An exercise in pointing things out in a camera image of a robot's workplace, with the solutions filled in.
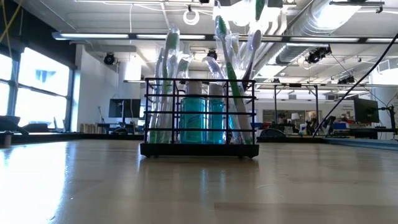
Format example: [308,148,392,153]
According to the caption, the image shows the black track lights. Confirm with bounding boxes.
[337,76,357,85]

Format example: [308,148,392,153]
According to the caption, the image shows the black monitor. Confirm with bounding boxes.
[108,98,142,119]

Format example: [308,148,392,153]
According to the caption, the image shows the black ceiling camera cluster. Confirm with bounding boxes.
[305,45,333,65]

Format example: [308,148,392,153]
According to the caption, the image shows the black aluminium table frame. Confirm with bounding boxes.
[0,132,398,152]

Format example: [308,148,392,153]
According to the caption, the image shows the black clamp handle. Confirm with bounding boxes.
[259,127,287,139]
[111,126,130,136]

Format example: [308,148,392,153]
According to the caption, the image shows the wooden blocks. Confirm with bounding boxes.
[79,123,99,134]

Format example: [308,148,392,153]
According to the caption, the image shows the black wire caddy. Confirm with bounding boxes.
[139,77,261,159]

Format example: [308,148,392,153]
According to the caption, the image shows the black monitor on arm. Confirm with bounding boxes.
[353,97,381,124]

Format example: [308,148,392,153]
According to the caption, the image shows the blue toothbrush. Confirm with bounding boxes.
[241,29,264,91]

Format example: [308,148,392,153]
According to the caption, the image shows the yellow hanging cable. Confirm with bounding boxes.
[0,0,25,44]

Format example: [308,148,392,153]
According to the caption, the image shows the large window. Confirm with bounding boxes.
[0,46,75,133]

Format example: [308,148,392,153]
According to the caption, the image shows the white coiled cable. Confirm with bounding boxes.
[182,8,201,26]

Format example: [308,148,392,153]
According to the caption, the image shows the black slanted stand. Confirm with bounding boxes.
[0,114,32,149]

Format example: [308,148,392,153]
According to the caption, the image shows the blue mouthwash bottle white cap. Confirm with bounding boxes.
[207,83,225,144]
[179,81,206,144]

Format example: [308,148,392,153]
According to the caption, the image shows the long light strip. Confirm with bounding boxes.
[52,30,398,44]

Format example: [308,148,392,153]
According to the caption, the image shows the black metal rack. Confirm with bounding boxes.
[272,83,320,135]

